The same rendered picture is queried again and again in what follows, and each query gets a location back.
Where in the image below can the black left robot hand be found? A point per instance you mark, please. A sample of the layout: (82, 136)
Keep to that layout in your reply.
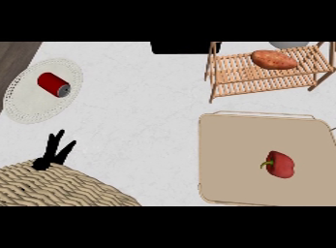
(54, 154)

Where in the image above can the beige tray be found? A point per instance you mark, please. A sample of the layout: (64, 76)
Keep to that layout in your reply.
(270, 158)

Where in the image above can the wooden tiered shelf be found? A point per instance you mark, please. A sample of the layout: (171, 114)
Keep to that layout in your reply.
(266, 72)

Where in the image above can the orange sweet potato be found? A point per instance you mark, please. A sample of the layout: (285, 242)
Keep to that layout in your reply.
(273, 59)

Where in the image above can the woven wicker basket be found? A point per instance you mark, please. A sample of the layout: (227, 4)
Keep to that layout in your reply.
(46, 189)

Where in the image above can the white round placemat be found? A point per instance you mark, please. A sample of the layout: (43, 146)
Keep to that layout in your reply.
(31, 97)

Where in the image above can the red can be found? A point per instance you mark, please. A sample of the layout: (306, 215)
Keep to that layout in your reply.
(52, 83)

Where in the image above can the black appliance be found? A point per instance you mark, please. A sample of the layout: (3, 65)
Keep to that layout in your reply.
(182, 47)

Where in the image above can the red bell pepper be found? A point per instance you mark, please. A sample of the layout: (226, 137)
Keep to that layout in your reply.
(279, 164)

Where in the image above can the grey round object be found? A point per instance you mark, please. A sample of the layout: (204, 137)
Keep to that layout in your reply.
(289, 44)

